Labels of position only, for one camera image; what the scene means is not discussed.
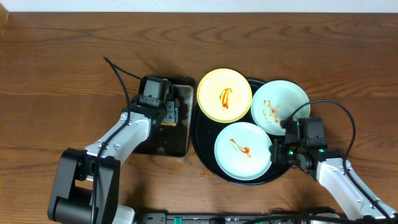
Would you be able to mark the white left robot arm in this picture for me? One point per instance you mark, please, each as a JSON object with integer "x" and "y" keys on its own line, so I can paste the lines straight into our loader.
{"x": 86, "y": 186}

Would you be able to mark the yellow plate with ketchup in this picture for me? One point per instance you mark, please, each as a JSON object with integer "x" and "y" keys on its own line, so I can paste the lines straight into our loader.
{"x": 224, "y": 95}

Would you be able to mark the light blue plate front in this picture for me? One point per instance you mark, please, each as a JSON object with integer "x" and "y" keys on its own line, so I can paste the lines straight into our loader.
{"x": 242, "y": 151}

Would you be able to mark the light blue plate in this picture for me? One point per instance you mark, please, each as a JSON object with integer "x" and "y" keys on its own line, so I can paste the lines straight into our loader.
{"x": 276, "y": 101}
{"x": 242, "y": 151}

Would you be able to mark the black rectangular soapy tray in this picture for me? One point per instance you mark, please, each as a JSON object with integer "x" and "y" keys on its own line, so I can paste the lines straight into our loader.
{"x": 167, "y": 140}

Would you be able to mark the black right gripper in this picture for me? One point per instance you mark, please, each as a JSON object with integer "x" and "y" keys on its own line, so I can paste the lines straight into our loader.
{"x": 277, "y": 154}

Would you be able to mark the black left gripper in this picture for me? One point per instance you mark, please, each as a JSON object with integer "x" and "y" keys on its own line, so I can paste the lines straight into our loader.
{"x": 170, "y": 109}

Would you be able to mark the orange green scrub sponge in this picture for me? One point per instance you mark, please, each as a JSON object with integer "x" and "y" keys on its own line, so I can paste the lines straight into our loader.
{"x": 168, "y": 124}

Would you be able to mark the black round tray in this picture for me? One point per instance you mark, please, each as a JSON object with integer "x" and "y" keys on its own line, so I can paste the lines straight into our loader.
{"x": 203, "y": 134}

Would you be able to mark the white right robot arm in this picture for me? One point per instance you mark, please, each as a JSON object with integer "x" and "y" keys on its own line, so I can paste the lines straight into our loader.
{"x": 336, "y": 174}

